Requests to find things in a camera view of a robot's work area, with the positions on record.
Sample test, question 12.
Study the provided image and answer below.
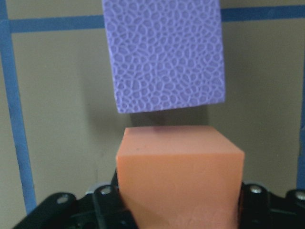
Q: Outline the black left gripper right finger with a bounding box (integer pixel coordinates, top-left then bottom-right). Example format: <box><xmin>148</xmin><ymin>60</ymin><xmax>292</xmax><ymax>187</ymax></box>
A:
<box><xmin>238</xmin><ymin>183</ymin><xmax>272</xmax><ymax>229</ymax></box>

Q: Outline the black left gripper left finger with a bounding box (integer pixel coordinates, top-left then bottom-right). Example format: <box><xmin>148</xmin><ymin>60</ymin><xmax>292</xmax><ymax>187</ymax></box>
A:
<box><xmin>92</xmin><ymin>172</ymin><xmax>138</xmax><ymax>229</ymax></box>

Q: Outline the orange foam block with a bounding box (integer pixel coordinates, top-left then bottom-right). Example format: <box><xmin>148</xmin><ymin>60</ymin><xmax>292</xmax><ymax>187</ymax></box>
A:
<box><xmin>116</xmin><ymin>125</ymin><xmax>244</xmax><ymax>229</ymax></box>

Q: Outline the purple foam block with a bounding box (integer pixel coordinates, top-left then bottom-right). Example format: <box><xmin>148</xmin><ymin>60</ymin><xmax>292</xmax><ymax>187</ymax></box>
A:
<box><xmin>102</xmin><ymin>0</ymin><xmax>225</xmax><ymax>114</ymax></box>

